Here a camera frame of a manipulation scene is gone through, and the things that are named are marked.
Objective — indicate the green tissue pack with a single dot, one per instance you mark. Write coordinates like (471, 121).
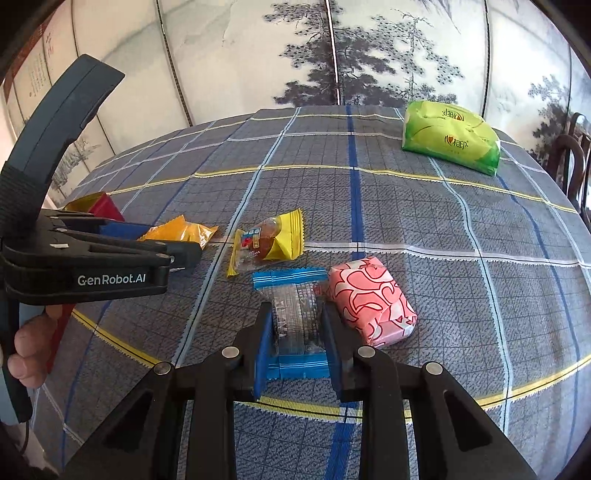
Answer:
(450, 136)

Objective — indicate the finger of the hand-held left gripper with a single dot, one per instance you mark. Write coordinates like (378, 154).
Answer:
(120, 254)
(184, 256)

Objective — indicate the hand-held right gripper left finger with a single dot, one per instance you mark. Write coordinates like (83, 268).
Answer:
(263, 353)

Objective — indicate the grey plaid tablecloth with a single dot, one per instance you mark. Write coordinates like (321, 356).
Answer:
(392, 221)

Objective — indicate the yellow jelly snack packet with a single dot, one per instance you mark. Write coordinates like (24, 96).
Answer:
(277, 237)

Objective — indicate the orange snack packet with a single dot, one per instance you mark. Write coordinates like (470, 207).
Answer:
(184, 230)

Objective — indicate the pink patterned packet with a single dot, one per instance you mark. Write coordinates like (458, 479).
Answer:
(369, 302)

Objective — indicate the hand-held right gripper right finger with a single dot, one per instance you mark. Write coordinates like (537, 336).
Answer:
(333, 355)

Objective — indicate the red candy box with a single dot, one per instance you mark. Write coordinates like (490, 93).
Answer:
(108, 210)

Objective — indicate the person's left hand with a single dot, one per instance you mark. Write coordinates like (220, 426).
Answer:
(32, 350)

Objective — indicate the folding screen with painted trees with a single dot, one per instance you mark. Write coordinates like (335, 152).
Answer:
(277, 50)

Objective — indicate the blue clear-window snack packet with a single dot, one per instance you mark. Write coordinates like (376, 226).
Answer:
(295, 314)

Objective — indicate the dark wooden chair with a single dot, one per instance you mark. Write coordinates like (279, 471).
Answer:
(575, 161)

